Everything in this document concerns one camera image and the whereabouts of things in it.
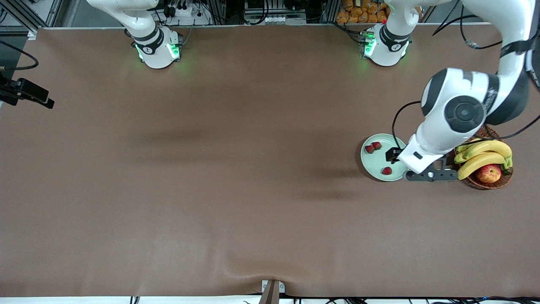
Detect light green plate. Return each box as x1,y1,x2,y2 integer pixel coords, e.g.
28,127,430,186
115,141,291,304
361,133,410,182

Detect small greenish yellow banana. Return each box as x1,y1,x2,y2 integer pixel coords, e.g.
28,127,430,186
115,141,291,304
457,138,497,154

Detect brown wicker basket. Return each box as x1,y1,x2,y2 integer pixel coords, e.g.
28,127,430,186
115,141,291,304
454,125,514,190

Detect red yellow apple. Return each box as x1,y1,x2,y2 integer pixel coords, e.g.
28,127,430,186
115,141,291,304
475,164,502,184

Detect pile of orange buns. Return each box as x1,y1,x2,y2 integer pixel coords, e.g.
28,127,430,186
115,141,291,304
336,0,389,24

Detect brown table cloth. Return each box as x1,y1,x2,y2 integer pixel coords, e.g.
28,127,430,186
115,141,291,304
0,24,540,299

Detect white power strip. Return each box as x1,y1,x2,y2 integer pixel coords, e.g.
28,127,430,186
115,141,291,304
162,0,211,26

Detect white connector strip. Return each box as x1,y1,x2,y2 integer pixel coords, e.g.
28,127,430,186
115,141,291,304
245,13,307,25

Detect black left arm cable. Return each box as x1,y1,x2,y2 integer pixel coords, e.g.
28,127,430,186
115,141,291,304
391,0,540,148

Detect aluminium frame profile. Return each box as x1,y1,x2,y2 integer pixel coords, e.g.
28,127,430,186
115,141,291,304
0,0,64,41

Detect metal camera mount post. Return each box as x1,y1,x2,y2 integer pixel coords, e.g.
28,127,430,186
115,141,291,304
261,280,286,304

